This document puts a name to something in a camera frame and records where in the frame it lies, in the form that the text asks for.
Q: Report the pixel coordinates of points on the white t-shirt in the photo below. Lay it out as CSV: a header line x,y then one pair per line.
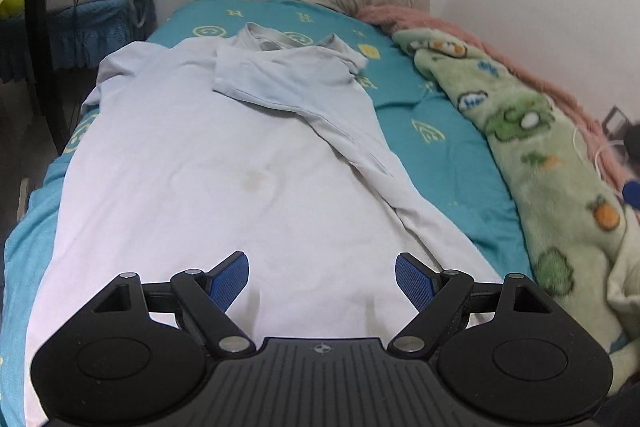
x,y
200,182

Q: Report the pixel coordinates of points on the white desk with dark top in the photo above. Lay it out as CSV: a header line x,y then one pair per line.
x,y
47,57

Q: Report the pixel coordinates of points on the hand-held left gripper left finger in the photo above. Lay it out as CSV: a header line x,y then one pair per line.
x,y
229,283

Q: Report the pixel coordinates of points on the pink fluffy blanket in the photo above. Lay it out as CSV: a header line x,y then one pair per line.
x,y
425,22

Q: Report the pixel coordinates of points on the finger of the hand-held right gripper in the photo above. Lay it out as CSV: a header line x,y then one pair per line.
x,y
632,194

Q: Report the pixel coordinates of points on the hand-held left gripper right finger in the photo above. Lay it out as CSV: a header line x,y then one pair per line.
x,y
414,283

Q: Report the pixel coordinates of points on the small grey box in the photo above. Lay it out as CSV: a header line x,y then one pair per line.
x,y
615,119

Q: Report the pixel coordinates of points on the yellow-green plush toy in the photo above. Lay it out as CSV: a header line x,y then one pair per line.
x,y
11,6

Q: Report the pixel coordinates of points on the green cartoon print blanket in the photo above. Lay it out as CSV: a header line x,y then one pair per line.
x,y
550,167

